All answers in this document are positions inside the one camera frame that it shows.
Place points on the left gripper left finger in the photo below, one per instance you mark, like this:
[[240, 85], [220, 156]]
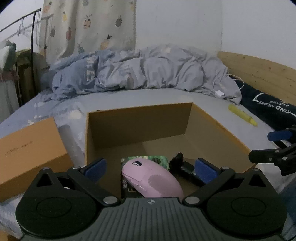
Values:
[[87, 177]]

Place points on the white charger with cable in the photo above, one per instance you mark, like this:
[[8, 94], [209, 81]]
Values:
[[227, 85]]

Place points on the black metal clothes rack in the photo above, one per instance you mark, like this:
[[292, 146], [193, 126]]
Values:
[[23, 33]]

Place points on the open orange cardboard box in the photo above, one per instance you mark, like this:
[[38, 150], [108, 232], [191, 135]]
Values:
[[160, 130]]

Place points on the clear zip storage bag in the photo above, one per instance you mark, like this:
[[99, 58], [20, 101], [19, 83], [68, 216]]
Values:
[[9, 100]]

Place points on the wooden headboard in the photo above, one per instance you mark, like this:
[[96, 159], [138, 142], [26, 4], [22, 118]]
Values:
[[273, 78]]

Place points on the green patterned packet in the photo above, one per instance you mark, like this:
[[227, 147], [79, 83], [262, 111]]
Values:
[[137, 172]]

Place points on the pineapple print curtain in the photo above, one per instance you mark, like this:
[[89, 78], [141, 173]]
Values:
[[74, 27]]

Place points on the yellow highlighter pen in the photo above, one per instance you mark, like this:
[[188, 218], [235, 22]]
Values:
[[242, 114]]

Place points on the light blue bed sheet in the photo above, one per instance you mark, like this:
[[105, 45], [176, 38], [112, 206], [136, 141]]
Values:
[[70, 118]]

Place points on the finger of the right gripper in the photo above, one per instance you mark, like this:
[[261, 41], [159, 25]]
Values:
[[279, 135]]

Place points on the pink computer mouse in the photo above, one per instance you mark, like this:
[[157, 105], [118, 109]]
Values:
[[170, 187]]

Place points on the orange box lid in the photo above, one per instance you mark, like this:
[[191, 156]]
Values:
[[25, 152]]

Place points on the black printed pillow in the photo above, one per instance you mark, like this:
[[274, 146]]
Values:
[[271, 110]]

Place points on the blue grey crumpled duvet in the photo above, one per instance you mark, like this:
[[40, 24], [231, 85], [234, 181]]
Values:
[[163, 66]]

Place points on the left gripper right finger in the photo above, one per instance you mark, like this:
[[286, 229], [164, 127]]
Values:
[[214, 179]]

